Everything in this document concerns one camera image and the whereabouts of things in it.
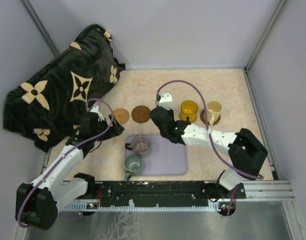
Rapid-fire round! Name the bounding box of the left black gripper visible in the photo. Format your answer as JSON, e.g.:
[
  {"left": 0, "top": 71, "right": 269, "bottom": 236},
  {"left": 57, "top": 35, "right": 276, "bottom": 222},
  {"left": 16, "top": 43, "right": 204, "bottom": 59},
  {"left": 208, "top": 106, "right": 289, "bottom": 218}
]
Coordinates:
[{"left": 92, "top": 114, "right": 124, "bottom": 141}]

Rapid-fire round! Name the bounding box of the dark wooden coaster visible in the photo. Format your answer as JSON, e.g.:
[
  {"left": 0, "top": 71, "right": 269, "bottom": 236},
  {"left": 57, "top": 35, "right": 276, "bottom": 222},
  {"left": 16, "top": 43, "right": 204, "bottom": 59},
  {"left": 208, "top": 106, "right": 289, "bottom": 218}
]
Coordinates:
[
  {"left": 131, "top": 105, "right": 150, "bottom": 123},
  {"left": 200, "top": 110, "right": 221, "bottom": 126}
]

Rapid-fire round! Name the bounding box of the yellow glass mug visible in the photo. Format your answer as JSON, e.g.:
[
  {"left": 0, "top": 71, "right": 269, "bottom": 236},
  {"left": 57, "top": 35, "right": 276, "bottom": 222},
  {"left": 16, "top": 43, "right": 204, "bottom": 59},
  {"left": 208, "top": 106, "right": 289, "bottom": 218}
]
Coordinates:
[{"left": 180, "top": 100, "right": 198, "bottom": 115}]

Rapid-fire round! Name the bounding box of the woven rattan coaster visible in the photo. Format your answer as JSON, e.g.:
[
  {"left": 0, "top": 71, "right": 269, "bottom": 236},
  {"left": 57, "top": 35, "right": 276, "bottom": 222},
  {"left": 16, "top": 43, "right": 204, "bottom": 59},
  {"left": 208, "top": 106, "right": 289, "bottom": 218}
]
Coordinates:
[
  {"left": 113, "top": 108, "right": 130, "bottom": 125},
  {"left": 179, "top": 112, "right": 198, "bottom": 123}
]

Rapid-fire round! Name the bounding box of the purple glass mug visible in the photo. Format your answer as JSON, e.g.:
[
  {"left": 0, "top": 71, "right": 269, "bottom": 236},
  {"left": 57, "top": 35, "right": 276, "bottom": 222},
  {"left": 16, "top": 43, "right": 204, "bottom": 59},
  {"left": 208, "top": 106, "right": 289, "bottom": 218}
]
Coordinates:
[{"left": 125, "top": 135, "right": 151, "bottom": 158}]

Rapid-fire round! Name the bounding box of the cream yellow mug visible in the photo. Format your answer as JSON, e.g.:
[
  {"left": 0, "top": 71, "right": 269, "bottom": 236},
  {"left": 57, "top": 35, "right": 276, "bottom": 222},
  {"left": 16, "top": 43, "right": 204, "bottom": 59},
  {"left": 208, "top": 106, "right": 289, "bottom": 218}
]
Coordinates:
[{"left": 206, "top": 100, "right": 222, "bottom": 126}]

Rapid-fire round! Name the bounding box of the grey green mug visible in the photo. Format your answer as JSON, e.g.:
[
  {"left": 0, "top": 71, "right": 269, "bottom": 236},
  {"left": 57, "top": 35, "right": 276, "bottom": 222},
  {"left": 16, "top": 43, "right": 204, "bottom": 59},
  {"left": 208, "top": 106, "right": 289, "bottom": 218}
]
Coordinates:
[{"left": 124, "top": 154, "right": 144, "bottom": 182}]

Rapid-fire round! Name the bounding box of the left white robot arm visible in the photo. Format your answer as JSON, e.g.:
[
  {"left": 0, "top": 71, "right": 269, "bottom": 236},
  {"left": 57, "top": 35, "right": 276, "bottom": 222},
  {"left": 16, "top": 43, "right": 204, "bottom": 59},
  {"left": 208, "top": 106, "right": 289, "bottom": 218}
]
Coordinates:
[{"left": 15, "top": 112, "right": 125, "bottom": 230}]

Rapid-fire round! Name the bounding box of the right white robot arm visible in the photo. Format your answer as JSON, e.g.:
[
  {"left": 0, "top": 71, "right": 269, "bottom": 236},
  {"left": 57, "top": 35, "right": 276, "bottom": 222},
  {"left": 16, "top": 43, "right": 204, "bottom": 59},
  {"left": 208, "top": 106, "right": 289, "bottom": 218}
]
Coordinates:
[{"left": 150, "top": 106, "right": 268, "bottom": 198}]

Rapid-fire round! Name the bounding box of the lavender plastic tray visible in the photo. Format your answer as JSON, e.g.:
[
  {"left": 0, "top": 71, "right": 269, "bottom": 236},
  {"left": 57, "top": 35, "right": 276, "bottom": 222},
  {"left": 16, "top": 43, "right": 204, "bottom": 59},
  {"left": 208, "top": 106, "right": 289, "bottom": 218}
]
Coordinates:
[{"left": 125, "top": 134, "right": 188, "bottom": 177}]

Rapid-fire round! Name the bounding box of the black floral plush blanket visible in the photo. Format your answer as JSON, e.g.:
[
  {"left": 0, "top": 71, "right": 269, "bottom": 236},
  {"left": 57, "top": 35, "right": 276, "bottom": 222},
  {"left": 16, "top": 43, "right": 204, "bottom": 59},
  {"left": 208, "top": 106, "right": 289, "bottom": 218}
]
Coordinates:
[{"left": 2, "top": 24, "right": 125, "bottom": 151}]

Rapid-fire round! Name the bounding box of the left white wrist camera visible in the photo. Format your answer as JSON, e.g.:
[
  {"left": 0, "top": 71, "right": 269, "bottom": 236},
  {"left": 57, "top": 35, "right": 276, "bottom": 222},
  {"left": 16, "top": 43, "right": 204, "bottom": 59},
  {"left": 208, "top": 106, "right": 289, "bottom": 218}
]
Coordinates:
[{"left": 89, "top": 105, "right": 105, "bottom": 122}]

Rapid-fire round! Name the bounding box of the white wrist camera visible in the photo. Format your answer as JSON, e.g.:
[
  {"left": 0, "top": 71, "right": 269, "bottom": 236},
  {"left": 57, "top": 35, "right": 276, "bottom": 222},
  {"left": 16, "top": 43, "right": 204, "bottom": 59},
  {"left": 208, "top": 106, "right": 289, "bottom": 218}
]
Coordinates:
[
  {"left": 89, "top": 105, "right": 105, "bottom": 122},
  {"left": 155, "top": 91, "right": 173, "bottom": 111}
]

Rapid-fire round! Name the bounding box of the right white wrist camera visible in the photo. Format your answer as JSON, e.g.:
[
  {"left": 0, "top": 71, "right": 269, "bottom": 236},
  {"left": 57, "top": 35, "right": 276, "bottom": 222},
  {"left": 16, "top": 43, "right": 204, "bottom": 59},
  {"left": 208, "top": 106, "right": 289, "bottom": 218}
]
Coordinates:
[{"left": 155, "top": 91, "right": 173, "bottom": 111}]

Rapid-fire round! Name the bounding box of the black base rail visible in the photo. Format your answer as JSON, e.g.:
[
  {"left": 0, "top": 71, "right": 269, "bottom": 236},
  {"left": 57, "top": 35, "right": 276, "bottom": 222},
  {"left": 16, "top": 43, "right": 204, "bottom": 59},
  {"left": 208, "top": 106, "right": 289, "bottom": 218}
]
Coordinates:
[{"left": 77, "top": 180, "right": 246, "bottom": 208}]

